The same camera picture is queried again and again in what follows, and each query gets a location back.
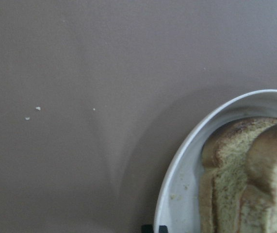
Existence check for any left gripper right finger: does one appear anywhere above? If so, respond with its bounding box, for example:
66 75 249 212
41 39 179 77
159 225 168 233

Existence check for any white round plate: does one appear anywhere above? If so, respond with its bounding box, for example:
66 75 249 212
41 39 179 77
153 89 277 233

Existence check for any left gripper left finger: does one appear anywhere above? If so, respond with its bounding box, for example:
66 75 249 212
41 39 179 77
141 224 154 233

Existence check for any plain bread slice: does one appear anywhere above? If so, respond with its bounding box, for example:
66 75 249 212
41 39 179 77
237 124 277 233

